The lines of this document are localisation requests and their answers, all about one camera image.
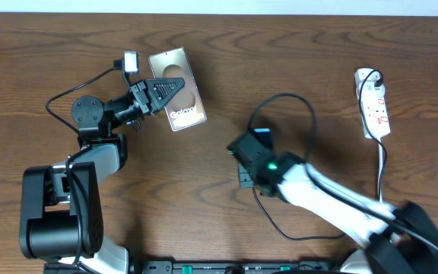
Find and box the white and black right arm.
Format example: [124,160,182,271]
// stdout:
[227,131,438,273]

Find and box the white USB charger adapter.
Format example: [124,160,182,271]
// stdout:
[354,68,386,97]

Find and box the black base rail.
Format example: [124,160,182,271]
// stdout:
[43,260,345,274]

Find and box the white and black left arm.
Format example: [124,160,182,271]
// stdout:
[19,78,186,273]

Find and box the black charger cable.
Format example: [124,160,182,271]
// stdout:
[251,68,389,241]

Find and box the bronze Galaxy smartphone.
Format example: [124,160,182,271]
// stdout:
[148,46,208,132]

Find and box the white power strip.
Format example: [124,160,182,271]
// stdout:
[354,68,392,139]

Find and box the white power strip cord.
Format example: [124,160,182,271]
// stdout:
[376,141,386,203]

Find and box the black left camera cable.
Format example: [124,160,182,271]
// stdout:
[45,59,144,274]

